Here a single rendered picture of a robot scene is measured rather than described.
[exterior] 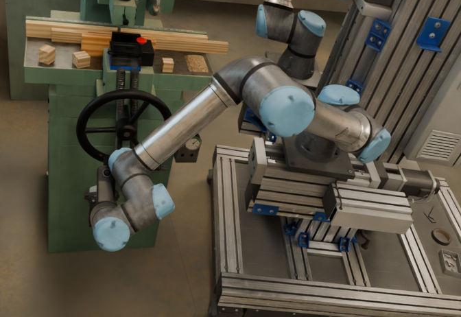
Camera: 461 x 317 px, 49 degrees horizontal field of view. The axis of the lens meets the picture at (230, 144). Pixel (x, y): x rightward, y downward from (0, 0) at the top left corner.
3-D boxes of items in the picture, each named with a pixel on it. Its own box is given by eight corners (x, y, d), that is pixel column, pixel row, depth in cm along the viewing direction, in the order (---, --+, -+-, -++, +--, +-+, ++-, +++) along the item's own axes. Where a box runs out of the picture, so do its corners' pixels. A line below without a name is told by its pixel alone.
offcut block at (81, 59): (84, 60, 160) (84, 50, 158) (90, 66, 158) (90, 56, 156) (72, 62, 158) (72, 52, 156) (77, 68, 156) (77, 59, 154)
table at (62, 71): (21, 101, 147) (20, 84, 144) (25, 47, 169) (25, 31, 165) (219, 108, 167) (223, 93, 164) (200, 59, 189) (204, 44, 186)
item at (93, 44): (81, 55, 162) (81, 36, 158) (80, 52, 163) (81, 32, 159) (153, 60, 170) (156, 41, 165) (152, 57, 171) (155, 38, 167)
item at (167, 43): (51, 41, 164) (51, 30, 162) (51, 38, 166) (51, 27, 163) (226, 54, 184) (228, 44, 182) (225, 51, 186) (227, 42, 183)
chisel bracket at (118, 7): (111, 29, 162) (113, 4, 157) (108, 8, 172) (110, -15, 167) (134, 31, 165) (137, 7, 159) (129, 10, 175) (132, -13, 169)
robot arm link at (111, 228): (139, 241, 114) (105, 261, 113) (132, 225, 125) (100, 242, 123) (123, 213, 112) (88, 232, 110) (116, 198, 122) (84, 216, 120)
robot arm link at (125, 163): (245, 29, 124) (95, 157, 126) (269, 53, 117) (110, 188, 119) (263, 56, 133) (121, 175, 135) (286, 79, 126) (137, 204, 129)
